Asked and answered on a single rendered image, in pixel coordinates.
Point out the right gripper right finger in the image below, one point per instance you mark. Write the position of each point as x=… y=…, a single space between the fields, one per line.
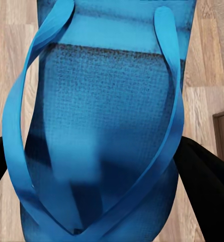
x=202 y=174

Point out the sandal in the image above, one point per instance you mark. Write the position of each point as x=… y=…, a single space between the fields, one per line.
x=108 y=118

